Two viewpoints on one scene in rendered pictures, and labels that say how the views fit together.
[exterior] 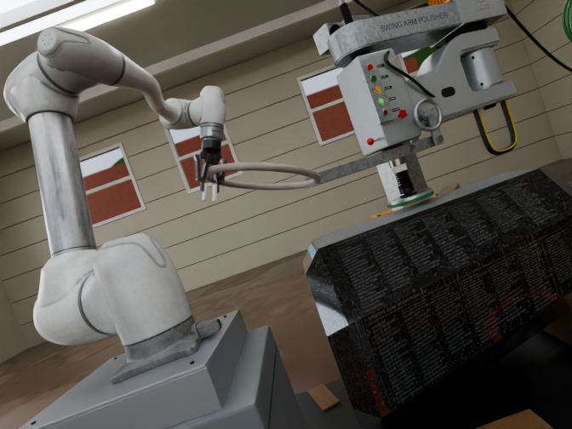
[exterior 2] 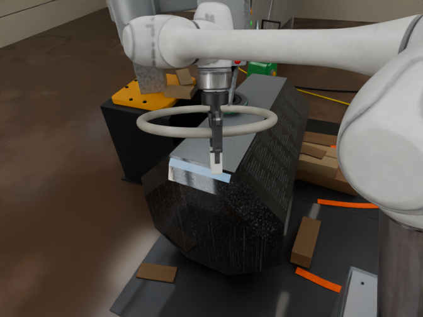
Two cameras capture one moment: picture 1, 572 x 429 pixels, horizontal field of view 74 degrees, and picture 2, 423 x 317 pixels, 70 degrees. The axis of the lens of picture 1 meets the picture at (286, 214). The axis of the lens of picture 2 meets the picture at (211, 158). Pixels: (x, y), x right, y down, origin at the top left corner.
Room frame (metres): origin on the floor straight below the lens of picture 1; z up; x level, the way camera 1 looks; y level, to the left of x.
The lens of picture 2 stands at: (1.13, 0.83, 1.79)
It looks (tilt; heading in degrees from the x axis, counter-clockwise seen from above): 40 degrees down; 301
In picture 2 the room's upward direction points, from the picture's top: 6 degrees counter-clockwise
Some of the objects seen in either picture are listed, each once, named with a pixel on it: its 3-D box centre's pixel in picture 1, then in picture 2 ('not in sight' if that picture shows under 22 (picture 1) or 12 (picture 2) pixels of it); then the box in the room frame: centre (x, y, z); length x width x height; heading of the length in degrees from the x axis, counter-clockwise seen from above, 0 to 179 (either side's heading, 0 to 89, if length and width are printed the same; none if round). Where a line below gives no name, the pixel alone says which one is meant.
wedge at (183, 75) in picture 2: (446, 192); (184, 77); (2.36, -0.99, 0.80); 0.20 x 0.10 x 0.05; 131
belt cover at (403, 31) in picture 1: (415, 33); not in sight; (1.91, -0.91, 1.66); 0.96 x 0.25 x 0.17; 109
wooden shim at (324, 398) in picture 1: (323, 397); (157, 272); (2.03, 0.14, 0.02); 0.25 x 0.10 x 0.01; 16
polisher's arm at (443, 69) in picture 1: (444, 90); not in sight; (1.91, -0.96, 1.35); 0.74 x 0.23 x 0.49; 109
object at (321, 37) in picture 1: (329, 38); not in sight; (2.53, -0.66, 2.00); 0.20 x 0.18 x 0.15; 2
